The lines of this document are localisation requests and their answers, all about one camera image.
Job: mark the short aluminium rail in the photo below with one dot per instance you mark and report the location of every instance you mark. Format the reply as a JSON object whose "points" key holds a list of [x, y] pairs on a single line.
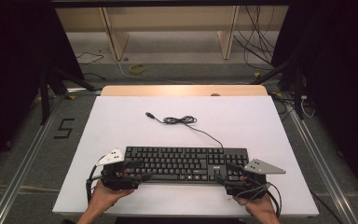
{"points": [[84, 91]]}

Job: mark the wooden shelf unit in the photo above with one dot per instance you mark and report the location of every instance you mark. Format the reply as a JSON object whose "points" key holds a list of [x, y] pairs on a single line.
{"points": [[116, 39]]}

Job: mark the person's left hand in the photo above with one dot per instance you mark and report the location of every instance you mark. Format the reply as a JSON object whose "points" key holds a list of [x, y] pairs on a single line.
{"points": [[104, 199]]}

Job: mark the black metal stand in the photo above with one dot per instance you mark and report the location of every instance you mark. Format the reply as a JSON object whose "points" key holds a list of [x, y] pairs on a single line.
{"points": [[298, 93], [45, 99]]}

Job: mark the black curtain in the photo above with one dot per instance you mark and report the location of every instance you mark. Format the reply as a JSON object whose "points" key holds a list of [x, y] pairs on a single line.
{"points": [[345, 93], [12, 77]]}

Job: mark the aluminium floor rail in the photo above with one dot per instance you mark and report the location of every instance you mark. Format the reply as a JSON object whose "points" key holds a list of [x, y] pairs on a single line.
{"points": [[21, 174], [323, 161]]}

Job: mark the yellow tape roll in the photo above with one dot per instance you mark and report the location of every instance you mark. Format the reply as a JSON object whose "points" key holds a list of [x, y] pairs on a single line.
{"points": [[131, 69]]}

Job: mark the black keyboard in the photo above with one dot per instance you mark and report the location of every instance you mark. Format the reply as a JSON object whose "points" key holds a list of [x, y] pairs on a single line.
{"points": [[180, 161]]}

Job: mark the white table board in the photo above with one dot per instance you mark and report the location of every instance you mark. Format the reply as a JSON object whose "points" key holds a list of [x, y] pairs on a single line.
{"points": [[245, 124]]}

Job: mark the wooden table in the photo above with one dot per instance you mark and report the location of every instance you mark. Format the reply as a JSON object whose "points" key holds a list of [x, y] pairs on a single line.
{"points": [[167, 90]]}

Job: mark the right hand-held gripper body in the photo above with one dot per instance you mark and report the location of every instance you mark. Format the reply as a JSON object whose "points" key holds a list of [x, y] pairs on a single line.
{"points": [[261, 168]]}

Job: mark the person's right hand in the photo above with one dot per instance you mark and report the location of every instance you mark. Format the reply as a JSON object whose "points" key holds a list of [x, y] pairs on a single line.
{"points": [[261, 205]]}

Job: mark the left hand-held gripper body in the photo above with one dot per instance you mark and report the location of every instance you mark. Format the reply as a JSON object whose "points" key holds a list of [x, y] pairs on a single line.
{"points": [[118, 180]]}

